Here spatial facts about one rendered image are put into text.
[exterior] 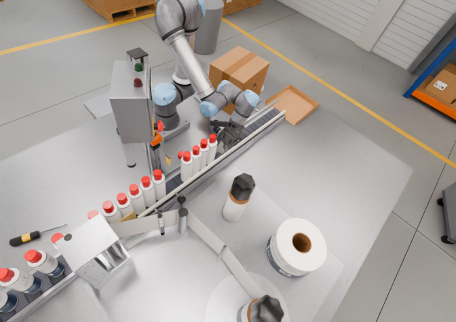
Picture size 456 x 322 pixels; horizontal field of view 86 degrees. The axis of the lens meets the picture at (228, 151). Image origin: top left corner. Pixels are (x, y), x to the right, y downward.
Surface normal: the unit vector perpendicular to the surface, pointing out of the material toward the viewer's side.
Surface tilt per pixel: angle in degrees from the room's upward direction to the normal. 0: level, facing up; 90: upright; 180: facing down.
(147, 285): 0
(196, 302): 0
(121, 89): 0
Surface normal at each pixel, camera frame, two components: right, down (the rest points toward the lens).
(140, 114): 0.18, 0.80
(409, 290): 0.15, -0.60
